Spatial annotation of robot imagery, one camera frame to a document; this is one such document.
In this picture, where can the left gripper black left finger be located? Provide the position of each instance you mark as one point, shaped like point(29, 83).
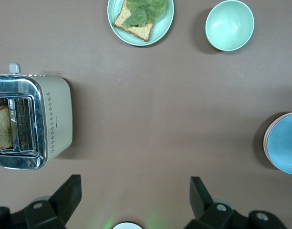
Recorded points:
point(67, 198)

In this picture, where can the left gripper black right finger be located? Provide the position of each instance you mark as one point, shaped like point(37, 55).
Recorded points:
point(201, 198)

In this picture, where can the pink plate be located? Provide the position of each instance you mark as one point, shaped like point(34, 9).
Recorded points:
point(265, 143)

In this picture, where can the blue plate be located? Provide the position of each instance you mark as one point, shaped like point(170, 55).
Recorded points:
point(286, 143)

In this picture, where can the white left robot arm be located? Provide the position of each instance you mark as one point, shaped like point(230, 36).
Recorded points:
point(128, 226)

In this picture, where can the beige and chrome toaster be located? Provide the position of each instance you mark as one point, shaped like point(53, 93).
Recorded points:
point(57, 119)

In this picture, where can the brown bread slice in toaster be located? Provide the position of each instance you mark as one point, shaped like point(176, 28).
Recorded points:
point(1, 131)

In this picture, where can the brown table cover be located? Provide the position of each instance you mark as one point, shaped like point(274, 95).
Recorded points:
point(146, 119)

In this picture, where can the green plate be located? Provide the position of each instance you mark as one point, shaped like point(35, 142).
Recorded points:
point(160, 29)

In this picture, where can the green bowl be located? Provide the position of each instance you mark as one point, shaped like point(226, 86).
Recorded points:
point(229, 26)

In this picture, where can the toast slice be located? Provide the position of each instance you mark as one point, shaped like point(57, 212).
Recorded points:
point(138, 30)

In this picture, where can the green lettuce leaf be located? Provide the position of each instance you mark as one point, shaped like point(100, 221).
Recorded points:
point(146, 9)

